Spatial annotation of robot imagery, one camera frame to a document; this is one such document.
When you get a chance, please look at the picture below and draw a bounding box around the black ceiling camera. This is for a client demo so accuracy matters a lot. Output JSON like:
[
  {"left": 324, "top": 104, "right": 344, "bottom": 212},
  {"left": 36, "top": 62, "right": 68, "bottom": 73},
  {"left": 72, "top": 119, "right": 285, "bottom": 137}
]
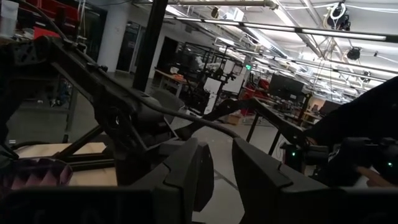
[{"left": 346, "top": 46, "right": 362, "bottom": 62}]

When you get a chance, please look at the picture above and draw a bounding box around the black background monitor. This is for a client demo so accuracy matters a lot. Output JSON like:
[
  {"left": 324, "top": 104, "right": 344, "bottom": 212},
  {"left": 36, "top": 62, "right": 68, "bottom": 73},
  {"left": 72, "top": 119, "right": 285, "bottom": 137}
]
[{"left": 269, "top": 73, "right": 305, "bottom": 102}]

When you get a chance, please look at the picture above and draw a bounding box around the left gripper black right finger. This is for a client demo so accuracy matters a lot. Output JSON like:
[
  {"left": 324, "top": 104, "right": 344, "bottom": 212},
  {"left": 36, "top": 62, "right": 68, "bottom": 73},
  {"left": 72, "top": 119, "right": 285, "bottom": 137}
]
[{"left": 232, "top": 138, "right": 340, "bottom": 224}]

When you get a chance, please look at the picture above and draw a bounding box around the red storage rack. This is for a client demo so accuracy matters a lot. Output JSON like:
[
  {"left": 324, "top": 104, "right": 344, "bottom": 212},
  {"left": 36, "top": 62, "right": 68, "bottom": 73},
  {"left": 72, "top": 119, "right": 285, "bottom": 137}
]
[{"left": 26, "top": 0, "right": 80, "bottom": 39}]

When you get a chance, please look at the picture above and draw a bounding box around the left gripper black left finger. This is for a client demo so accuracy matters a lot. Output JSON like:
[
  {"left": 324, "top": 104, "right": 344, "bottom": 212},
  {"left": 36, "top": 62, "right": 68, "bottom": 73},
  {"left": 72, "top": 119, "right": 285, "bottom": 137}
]
[{"left": 152, "top": 138, "right": 215, "bottom": 224}]

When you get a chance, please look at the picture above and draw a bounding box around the purple faceted tumbler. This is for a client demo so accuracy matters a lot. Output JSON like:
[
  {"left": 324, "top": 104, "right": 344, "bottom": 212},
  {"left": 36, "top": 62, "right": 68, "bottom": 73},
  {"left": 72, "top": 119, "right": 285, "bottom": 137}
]
[{"left": 0, "top": 157, "right": 74, "bottom": 200}]

